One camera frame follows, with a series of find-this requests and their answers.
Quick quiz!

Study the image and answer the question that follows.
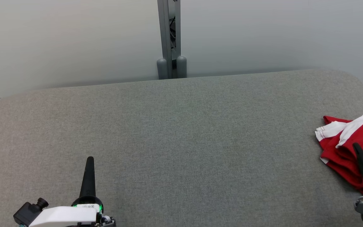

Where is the grey cylindrical post foot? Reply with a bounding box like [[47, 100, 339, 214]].
[[176, 55, 187, 79], [156, 58, 169, 80]]

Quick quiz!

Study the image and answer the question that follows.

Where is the grey metal partition post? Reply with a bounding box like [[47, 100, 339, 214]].
[[157, 0, 182, 79]]

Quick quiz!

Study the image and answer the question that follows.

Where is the red white basketball jersey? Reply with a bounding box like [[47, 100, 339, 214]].
[[320, 115, 363, 195]]

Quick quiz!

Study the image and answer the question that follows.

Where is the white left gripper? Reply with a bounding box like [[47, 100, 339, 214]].
[[37, 156, 117, 227]]

